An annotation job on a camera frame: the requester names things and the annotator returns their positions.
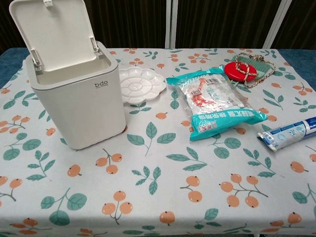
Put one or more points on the teal clear snack bag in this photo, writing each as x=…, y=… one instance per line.
x=212, y=103

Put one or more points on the white desktop trash bin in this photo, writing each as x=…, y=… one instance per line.
x=81, y=116

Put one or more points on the fruit leaf print tablecloth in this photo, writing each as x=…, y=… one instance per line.
x=158, y=187

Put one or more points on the white vertical frame post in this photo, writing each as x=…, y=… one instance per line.
x=171, y=22

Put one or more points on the green bristle brush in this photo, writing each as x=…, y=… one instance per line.
x=261, y=65

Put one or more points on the white plastic trash bin lid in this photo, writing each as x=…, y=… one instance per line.
x=56, y=29

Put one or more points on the white flower-shaped paint palette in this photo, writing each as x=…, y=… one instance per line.
x=140, y=85

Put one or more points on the blue white toothpaste tube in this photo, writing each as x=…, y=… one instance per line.
x=284, y=134

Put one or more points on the blue table cover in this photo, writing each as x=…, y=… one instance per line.
x=7, y=59

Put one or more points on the red round disc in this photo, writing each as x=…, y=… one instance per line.
x=232, y=71

